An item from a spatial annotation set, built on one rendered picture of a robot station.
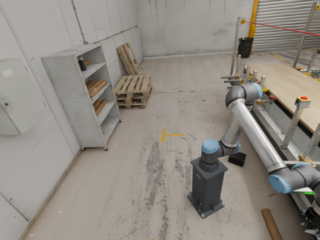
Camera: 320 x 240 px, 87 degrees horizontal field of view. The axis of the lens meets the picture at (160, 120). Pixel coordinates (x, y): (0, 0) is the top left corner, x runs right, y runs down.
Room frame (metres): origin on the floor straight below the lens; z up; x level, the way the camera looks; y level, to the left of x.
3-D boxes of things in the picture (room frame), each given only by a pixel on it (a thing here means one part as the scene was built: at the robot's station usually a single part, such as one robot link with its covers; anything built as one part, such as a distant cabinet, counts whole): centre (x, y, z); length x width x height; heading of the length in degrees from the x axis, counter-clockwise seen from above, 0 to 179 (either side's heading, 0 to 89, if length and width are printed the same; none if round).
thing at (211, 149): (1.12, -0.43, 0.79); 0.17 x 0.15 x 0.18; 100
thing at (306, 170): (0.51, -0.70, 1.14); 0.12 x 0.12 x 0.09; 10
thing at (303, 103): (1.14, -1.15, 1.18); 0.07 x 0.07 x 0.08; 81
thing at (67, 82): (2.65, 1.10, 0.78); 0.90 x 0.45 x 1.55; 172
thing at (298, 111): (1.14, -1.15, 0.93); 0.05 x 0.04 x 0.45; 171
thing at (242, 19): (3.16, -1.52, 1.20); 0.15 x 0.12 x 1.00; 171
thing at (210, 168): (1.12, -0.42, 0.65); 0.19 x 0.19 x 0.10
